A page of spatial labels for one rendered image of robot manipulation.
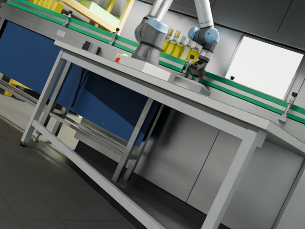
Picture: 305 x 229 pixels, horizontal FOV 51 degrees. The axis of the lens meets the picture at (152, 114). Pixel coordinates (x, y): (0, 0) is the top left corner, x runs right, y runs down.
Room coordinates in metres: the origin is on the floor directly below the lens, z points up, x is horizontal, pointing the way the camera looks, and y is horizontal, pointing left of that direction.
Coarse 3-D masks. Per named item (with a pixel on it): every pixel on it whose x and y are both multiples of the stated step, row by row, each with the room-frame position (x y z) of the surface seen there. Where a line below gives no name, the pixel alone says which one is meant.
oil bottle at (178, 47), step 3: (177, 42) 2.20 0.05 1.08; (180, 42) 2.20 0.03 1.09; (177, 45) 2.20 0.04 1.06; (180, 45) 2.19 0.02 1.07; (183, 45) 2.20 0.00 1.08; (174, 48) 2.20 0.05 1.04; (177, 48) 2.19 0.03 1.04; (180, 48) 2.18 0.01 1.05; (174, 51) 2.20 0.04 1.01; (177, 51) 2.19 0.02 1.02; (180, 51) 2.19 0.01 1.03; (171, 54) 2.20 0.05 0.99; (174, 54) 2.19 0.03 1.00; (177, 54) 2.18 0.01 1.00; (177, 57) 2.19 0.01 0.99
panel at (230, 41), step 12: (180, 24) 2.38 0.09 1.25; (192, 24) 2.34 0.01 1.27; (180, 36) 2.36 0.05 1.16; (228, 36) 2.23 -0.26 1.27; (240, 36) 2.20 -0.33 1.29; (252, 36) 2.17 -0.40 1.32; (216, 48) 2.25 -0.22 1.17; (228, 48) 2.21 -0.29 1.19; (288, 48) 2.07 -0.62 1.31; (216, 60) 2.23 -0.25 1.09; (228, 60) 2.20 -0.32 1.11; (216, 72) 2.22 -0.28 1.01
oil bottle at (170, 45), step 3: (168, 42) 2.22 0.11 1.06; (171, 42) 2.22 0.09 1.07; (174, 42) 2.21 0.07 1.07; (168, 45) 2.22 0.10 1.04; (171, 45) 2.21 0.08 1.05; (174, 45) 2.21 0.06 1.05; (168, 48) 2.22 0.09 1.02; (171, 48) 2.21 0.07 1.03; (165, 51) 2.22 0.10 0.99; (168, 51) 2.21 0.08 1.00; (171, 51) 2.21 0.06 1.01; (168, 54) 2.21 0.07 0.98
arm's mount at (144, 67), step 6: (120, 60) 1.66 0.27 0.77; (126, 60) 1.63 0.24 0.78; (132, 60) 1.60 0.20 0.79; (138, 60) 1.57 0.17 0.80; (132, 66) 1.58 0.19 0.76; (138, 66) 1.55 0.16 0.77; (144, 66) 1.53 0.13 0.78; (150, 66) 1.56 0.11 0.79; (144, 72) 1.54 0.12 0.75; (150, 72) 1.57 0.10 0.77; (156, 72) 1.60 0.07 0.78; (162, 72) 1.63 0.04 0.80; (168, 72) 1.66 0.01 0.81; (162, 78) 1.64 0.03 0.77
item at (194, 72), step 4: (200, 56) 1.90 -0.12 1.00; (204, 60) 1.91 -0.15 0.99; (208, 60) 1.91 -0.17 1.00; (204, 68) 1.95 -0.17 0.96; (192, 72) 1.91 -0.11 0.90; (196, 72) 1.90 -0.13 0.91; (200, 72) 1.89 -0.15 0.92; (204, 72) 1.93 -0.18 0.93; (196, 76) 1.96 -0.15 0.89; (204, 76) 1.96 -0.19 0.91
